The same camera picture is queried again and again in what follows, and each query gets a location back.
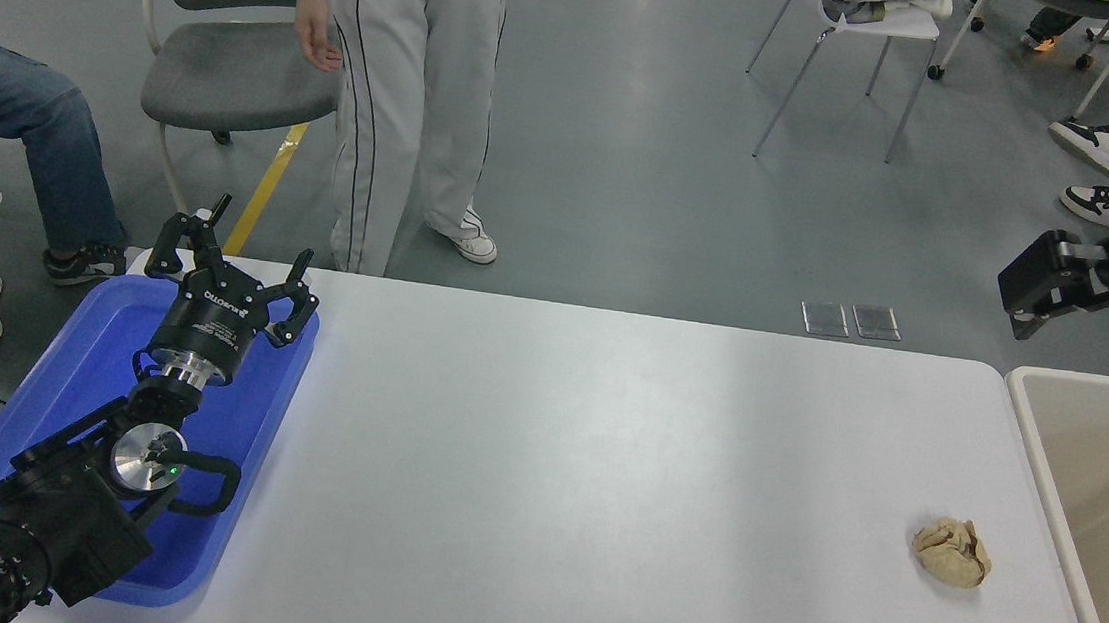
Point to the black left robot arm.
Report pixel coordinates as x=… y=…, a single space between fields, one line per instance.
x=64 y=520

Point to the blue plastic tray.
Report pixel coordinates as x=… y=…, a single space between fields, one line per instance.
x=77 y=380

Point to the person's hand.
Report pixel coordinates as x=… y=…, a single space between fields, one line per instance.
x=316 y=35

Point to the tan paper ball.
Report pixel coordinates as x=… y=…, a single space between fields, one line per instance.
x=952 y=554

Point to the white rolling chair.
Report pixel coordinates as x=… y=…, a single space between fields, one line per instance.
x=935 y=72

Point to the white metal-legged chair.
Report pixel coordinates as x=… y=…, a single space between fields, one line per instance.
x=901 y=23

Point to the metal floor socket cover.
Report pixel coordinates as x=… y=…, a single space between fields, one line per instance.
x=877 y=322
x=825 y=318

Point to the standing person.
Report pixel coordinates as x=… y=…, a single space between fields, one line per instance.
x=383 y=86

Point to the person in rolling chair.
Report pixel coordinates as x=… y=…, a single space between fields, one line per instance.
x=1051 y=24

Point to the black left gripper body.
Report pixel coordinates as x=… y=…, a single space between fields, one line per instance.
x=207 y=321

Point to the seated person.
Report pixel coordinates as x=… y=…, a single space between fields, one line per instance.
x=20 y=114

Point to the grey padded office chair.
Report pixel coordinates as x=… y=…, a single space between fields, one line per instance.
x=234 y=73

